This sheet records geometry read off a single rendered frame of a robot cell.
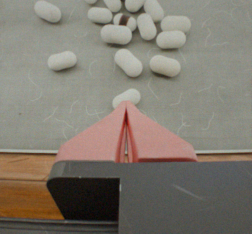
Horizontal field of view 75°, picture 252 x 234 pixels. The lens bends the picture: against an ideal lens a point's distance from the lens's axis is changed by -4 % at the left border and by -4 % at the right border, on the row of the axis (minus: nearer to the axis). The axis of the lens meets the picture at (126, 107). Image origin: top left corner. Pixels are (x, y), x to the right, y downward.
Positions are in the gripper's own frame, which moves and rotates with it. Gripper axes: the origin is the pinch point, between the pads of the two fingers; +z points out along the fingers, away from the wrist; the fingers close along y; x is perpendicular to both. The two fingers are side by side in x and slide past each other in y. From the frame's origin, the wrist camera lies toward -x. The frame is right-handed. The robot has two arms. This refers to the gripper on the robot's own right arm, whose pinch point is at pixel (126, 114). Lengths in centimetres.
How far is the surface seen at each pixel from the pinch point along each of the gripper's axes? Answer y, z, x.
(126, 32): -0.1, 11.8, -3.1
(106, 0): 2.5, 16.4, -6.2
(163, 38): -4.4, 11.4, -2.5
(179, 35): -6.4, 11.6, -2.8
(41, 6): 10.7, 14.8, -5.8
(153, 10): -3.5, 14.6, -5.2
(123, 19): 0.3, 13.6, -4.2
